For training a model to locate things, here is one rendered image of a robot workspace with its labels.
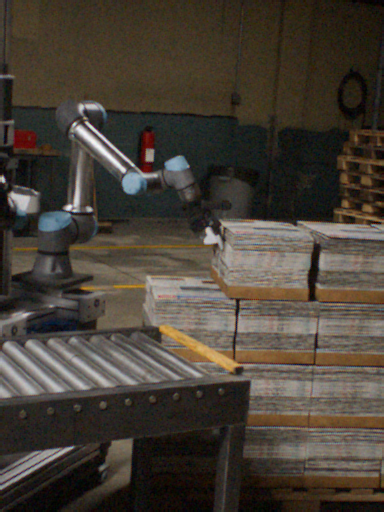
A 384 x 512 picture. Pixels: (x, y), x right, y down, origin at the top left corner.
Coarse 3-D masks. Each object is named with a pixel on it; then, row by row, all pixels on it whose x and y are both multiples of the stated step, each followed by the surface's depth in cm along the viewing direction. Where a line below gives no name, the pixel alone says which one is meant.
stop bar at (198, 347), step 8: (160, 328) 270; (168, 328) 267; (168, 336) 266; (176, 336) 261; (184, 336) 260; (184, 344) 257; (192, 344) 253; (200, 344) 252; (200, 352) 249; (208, 352) 245; (216, 352) 246; (216, 360) 241; (224, 360) 239; (232, 360) 239; (232, 368) 234; (240, 368) 234
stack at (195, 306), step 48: (192, 288) 323; (192, 336) 309; (240, 336) 311; (288, 336) 314; (336, 336) 317; (288, 384) 317; (336, 384) 319; (192, 432) 316; (288, 432) 320; (336, 432) 324
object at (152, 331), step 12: (0, 336) 253; (12, 336) 254; (24, 336) 255; (36, 336) 256; (48, 336) 257; (60, 336) 258; (72, 336) 259; (84, 336) 261; (108, 336) 265; (156, 336) 273; (0, 348) 249
